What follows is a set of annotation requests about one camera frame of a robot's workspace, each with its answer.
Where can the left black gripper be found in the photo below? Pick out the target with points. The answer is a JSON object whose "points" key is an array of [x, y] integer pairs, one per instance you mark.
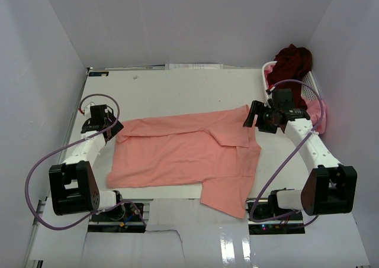
{"points": [[115, 128]]}

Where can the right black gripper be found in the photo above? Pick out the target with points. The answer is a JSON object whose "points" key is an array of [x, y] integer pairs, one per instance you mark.
{"points": [[258, 108]]}

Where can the salmon pink t shirt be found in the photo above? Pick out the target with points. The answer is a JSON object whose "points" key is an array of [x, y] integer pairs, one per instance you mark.
{"points": [[213, 149]]}

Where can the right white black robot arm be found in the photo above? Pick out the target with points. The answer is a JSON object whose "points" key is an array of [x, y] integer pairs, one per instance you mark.
{"points": [[330, 186]]}

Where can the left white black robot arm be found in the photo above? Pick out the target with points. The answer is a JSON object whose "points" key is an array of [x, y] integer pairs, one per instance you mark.
{"points": [[72, 184]]}

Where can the black label sticker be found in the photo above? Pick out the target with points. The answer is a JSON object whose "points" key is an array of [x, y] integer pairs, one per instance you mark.
{"points": [[98, 74]]}

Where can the white plastic laundry basket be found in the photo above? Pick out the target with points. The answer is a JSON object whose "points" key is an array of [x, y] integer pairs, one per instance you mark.
{"points": [[306, 93]]}

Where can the dark red shirt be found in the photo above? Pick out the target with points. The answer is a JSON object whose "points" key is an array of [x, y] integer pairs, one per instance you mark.
{"points": [[291, 63]]}

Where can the pink shirt in basket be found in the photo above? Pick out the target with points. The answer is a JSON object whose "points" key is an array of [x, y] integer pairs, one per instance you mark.
{"points": [[314, 110]]}

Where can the papers behind table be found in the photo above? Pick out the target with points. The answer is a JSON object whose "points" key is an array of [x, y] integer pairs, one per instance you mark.
{"points": [[193, 66]]}

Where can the white paper sheets front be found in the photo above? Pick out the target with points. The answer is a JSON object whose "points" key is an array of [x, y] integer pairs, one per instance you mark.
{"points": [[184, 233]]}

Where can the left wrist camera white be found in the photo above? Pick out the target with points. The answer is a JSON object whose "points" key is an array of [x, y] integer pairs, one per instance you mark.
{"points": [[86, 112]]}

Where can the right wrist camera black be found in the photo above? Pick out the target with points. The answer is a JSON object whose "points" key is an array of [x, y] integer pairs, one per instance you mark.
{"points": [[283, 99]]}

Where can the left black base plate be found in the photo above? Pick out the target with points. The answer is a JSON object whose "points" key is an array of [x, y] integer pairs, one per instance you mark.
{"points": [[124, 219]]}

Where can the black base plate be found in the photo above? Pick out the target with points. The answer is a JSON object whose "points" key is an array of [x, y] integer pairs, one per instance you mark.
{"points": [[281, 226], [124, 219]]}

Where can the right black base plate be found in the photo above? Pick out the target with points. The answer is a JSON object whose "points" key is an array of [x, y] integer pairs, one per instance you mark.
{"points": [[281, 226]]}

